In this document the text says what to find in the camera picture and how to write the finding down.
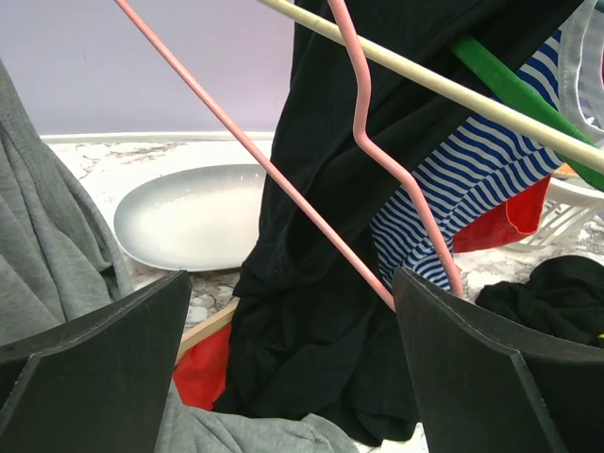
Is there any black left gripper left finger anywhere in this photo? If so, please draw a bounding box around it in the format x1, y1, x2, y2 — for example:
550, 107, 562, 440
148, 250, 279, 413
1, 271, 192, 452

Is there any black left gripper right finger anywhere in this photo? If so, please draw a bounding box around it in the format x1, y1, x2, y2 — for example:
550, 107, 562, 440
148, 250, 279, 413
393, 268, 603, 452

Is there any black tank top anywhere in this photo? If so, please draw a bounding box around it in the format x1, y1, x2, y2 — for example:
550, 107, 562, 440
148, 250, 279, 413
476, 256, 603, 348

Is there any cream wooden hanger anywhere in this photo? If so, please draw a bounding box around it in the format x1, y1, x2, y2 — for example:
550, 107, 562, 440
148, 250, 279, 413
263, 1, 603, 172

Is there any red tank top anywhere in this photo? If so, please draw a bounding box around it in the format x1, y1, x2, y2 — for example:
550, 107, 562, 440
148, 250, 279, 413
174, 176, 551, 411

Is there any grey tank top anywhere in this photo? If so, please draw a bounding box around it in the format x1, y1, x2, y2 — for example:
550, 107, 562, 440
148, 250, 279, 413
1, 73, 355, 452

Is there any blue striped tank top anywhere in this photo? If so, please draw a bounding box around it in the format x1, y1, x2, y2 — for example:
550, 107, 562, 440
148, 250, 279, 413
370, 28, 566, 293

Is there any green plastic hanger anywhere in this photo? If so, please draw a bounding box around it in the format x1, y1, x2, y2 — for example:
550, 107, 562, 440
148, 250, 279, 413
448, 36, 604, 192

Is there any wooden clothes rack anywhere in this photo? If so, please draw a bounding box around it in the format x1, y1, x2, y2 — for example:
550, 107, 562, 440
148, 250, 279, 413
176, 300, 239, 364

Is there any hanging black garment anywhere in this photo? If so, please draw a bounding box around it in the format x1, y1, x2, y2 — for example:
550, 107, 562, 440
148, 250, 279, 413
214, 1, 577, 446

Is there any white laundry basket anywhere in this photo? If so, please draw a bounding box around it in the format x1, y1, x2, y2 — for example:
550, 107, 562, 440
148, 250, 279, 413
506, 177, 603, 252

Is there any white oval plate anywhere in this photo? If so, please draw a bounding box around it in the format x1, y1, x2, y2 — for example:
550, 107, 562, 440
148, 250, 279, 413
113, 164, 265, 272

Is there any white mesh garment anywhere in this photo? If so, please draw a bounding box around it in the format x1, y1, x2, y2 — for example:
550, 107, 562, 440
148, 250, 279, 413
558, 1, 603, 146

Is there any pink wire hanger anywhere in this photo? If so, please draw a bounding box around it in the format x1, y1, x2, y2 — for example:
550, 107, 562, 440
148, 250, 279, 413
117, 1, 463, 309

